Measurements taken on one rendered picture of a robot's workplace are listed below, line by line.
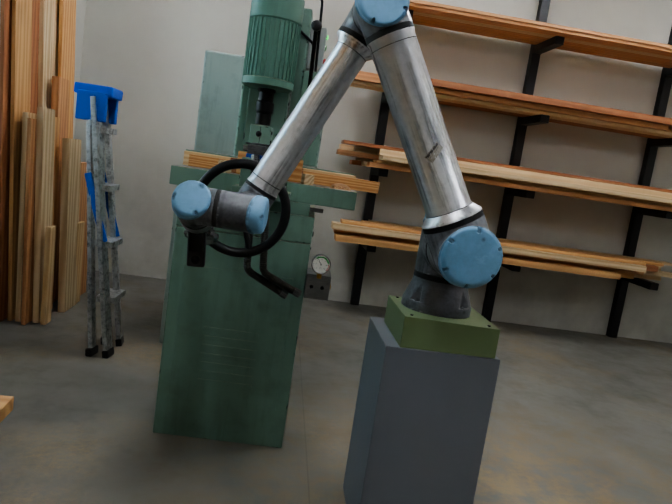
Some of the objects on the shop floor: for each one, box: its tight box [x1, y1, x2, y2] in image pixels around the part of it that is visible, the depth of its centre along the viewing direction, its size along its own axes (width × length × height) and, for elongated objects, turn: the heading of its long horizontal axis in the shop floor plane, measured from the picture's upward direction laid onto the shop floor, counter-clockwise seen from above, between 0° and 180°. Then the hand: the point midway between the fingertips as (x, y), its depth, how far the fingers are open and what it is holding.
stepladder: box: [74, 82, 126, 359], centre depth 274 cm, size 27×25×116 cm
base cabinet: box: [153, 226, 311, 448], centre depth 234 cm, size 45×58×71 cm
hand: (204, 243), depth 176 cm, fingers closed
